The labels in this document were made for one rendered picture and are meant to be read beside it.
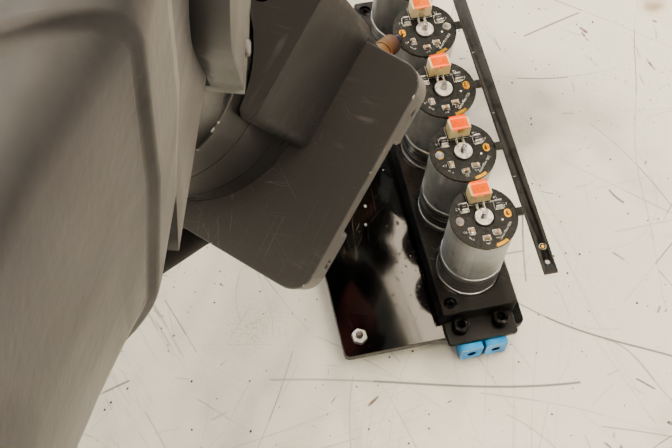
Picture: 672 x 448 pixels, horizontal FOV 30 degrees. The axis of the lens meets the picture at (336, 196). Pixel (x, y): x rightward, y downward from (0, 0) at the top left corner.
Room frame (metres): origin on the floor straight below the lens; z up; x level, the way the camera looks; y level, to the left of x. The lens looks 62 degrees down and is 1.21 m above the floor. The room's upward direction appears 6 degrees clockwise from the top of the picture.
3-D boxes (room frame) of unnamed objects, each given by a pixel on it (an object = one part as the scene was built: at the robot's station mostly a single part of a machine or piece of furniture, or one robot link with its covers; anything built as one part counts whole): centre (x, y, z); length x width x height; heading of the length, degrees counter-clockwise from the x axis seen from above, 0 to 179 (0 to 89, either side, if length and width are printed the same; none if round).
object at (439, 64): (0.27, -0.03, 0.82); 0.01 x 0.01 x 0.01; 18
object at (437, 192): (0.24, -0.05, 0.79); 0.02 x 0.02 x 0.05
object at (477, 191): (0.22, -0.05, 0.82); 0.01 x 0.01 x 0.01; 18
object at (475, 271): (0.21, -0.05, 0.79); 0.02 x 0.02 x 0.05
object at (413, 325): (0.26, -0.02, 0.76); 0.16 x 0.07 x 0.01; 18
